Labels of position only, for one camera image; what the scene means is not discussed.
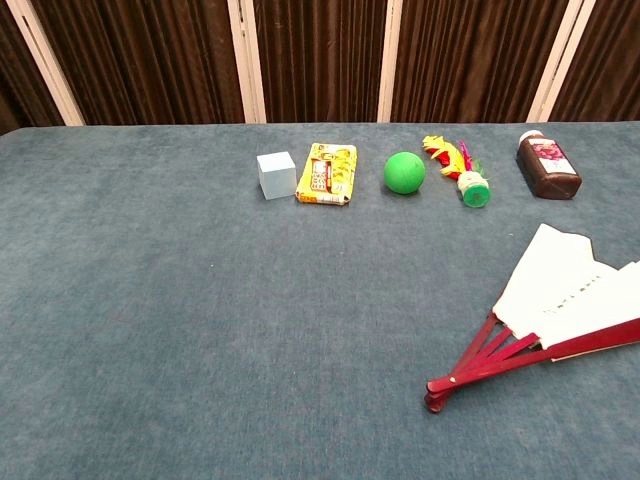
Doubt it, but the red ribbed white folding fan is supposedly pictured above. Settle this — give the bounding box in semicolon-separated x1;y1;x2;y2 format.
424;223;640;415

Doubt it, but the yellow snack packet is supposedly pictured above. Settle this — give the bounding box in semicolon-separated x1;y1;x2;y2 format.
294;142;359;208

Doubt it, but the light blue cube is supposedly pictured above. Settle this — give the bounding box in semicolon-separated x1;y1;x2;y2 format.
256;150;298;201

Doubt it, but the green ball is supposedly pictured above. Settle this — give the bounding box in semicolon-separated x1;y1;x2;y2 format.
383;151;427;196

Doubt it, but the blue felt table cover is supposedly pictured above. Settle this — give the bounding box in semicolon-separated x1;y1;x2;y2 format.
0;121;640;480

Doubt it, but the feather shuttlecock with green base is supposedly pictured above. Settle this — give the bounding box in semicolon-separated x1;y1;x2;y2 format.
421;134;492;210

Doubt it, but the dark juice bottle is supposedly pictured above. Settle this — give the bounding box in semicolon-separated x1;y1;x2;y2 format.
515;130;584;200

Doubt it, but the white screen post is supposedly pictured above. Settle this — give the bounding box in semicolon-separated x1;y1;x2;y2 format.
526;0;599;124
376;0;404;124
227;0;268;125
4;0;86;127

